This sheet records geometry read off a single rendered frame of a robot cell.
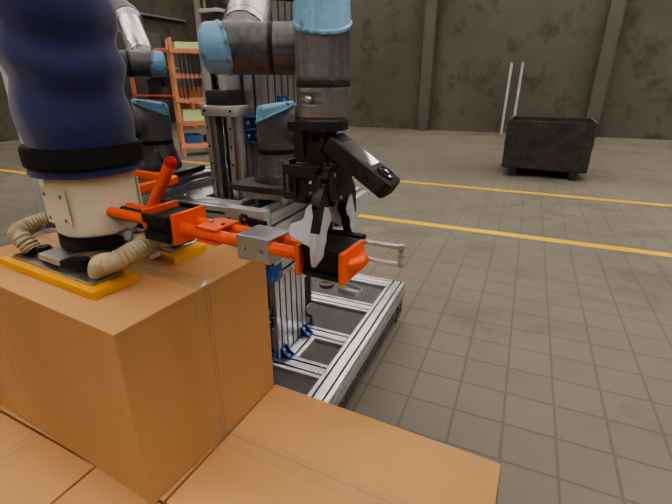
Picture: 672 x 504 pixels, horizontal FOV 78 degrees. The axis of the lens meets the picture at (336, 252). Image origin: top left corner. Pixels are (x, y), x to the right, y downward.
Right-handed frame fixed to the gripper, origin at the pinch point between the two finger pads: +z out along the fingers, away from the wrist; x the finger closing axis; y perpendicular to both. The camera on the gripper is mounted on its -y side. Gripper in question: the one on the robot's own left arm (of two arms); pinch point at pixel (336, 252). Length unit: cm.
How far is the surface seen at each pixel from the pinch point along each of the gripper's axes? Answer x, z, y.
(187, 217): 1.4, -1.3, 31.1
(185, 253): -7.3, 11.7, 43.3
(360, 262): 2.1, -0.2, -5.3
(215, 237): 3.8, 0.3, 22.0
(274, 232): 0.1, -1.2, 11.9
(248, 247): 3.8, 0.7, 14.6
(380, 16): -1193, -189, 510
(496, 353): -147, 108, -16
